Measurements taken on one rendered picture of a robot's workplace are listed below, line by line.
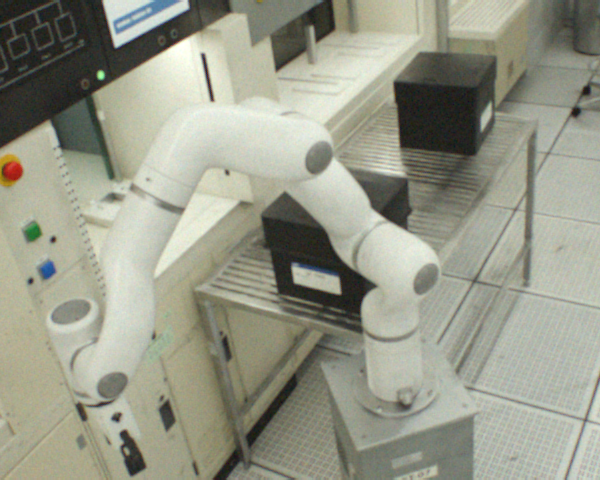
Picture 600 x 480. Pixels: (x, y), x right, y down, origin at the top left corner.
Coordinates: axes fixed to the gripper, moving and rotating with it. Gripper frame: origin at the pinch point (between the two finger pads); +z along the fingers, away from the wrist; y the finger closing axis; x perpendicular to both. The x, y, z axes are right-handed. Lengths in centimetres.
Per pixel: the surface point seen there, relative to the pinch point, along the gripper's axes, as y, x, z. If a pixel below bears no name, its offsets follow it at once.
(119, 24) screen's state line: 68, -43, -51
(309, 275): 37, -64, 16
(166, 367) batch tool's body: 62, -28, 41
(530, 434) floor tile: 13, -124, 101
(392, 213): 30, -86, 4
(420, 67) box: 88, -150, 0
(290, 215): 42, -64, 0
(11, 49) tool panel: 55, -16, -56
